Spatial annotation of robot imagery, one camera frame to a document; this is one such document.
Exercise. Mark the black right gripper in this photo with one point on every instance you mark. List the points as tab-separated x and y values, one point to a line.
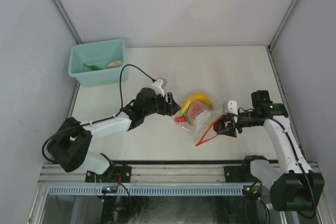
226	118

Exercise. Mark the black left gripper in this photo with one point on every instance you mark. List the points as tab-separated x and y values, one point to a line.
168	109

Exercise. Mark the dark red fake fruit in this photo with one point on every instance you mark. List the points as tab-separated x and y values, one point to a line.
218	126

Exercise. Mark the clear zip top bag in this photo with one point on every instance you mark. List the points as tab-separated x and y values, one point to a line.
202	129

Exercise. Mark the green fake chili pepper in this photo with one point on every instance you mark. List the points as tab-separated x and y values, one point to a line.
93	67

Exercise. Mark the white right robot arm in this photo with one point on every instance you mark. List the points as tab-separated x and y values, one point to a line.
294	186

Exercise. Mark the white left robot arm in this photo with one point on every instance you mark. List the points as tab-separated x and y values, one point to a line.
69	146

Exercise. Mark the red fake chili pepper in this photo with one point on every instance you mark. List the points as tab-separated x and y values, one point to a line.
180	119

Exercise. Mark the red fake watermelon slice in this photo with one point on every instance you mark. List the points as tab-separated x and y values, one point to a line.
194	110

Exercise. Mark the yellow fake banana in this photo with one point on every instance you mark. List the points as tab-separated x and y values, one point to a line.
196	97

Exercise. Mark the teal plastic bin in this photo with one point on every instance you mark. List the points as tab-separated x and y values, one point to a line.
100	54

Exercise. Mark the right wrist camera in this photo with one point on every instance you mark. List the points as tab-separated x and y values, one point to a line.
230	107

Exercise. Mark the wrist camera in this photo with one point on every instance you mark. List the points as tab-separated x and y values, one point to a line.
158	86
230	107

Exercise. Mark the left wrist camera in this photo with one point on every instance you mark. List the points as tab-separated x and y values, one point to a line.
158	86

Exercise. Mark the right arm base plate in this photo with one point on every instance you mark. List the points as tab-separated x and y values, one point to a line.
236	174

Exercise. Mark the blue slotted cable duct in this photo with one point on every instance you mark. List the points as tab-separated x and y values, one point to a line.
132	190

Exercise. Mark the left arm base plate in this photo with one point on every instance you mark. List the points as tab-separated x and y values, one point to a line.
119	173

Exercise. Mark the aluminium frame rail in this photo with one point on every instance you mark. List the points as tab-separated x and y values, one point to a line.
145	174

